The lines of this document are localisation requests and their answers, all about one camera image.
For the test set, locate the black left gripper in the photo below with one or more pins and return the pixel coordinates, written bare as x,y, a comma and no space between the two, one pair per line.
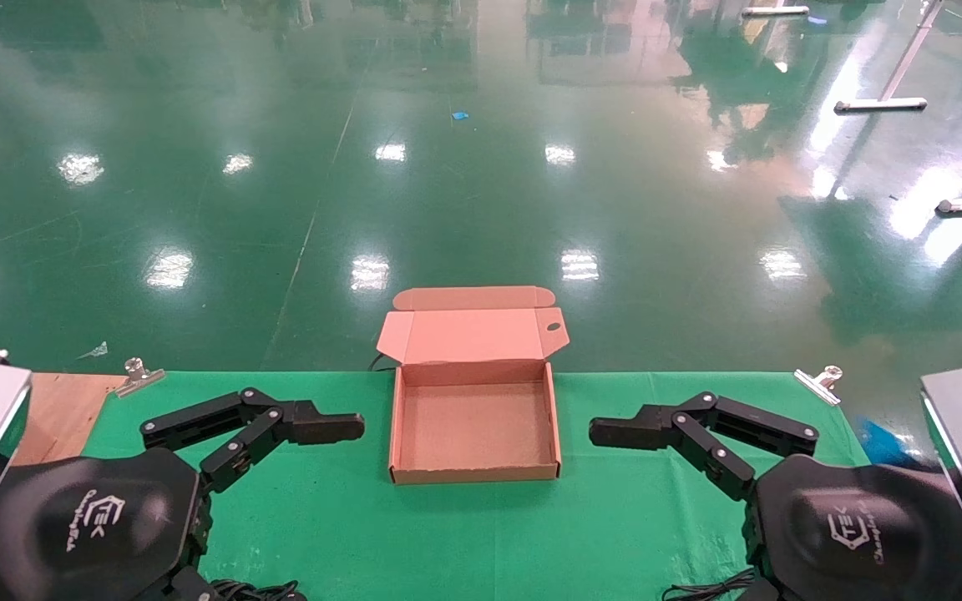
97,526

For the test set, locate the metal binder clip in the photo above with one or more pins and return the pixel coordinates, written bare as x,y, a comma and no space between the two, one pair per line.
139,377
819,384

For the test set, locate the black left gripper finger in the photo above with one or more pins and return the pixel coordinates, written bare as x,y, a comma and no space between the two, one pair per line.
322,426

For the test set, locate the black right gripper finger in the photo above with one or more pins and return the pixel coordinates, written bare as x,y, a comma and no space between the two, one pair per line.
627,430

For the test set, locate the brown cardboard sheet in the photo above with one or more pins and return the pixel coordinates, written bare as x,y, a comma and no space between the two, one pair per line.
63,409

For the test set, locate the green table cloth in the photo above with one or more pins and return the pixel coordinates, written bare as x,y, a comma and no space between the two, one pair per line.
464,542

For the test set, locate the clear plastic floor scrap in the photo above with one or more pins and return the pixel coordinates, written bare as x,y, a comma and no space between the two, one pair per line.
95,351

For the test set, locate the open brown cardboard box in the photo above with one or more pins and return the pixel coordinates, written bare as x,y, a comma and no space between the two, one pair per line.
473,426

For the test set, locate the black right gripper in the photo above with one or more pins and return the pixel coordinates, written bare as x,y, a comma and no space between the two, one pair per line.
865,534

